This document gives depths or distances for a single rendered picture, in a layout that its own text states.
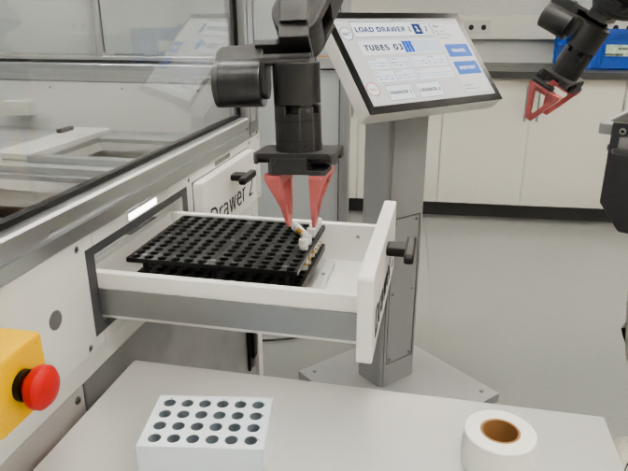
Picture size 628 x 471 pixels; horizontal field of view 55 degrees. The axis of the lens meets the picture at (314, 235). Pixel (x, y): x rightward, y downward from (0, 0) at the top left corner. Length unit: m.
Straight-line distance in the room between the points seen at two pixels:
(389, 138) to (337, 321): 1.10
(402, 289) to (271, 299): 1.26
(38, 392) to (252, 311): 0.25
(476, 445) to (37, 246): 0.48
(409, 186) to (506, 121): 2.00
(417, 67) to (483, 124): 2.06
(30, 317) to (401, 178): 1.29
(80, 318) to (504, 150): 3.26
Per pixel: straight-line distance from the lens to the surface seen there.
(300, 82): 0.71
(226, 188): 1.11
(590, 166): 3.92
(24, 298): 0.67
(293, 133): 0.72
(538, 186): 3.88
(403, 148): 1.76
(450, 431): 0.71
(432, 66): 1.76
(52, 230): 0.69
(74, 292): 0.74
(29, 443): 0.75
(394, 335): 1.99
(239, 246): 0.80
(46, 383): 0.59
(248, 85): 0.73
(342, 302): 0.68
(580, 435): 0.74
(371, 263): 0.67
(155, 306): 0.75
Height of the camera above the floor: 1.19
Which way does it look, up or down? 20 degrees down
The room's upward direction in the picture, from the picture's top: straight up
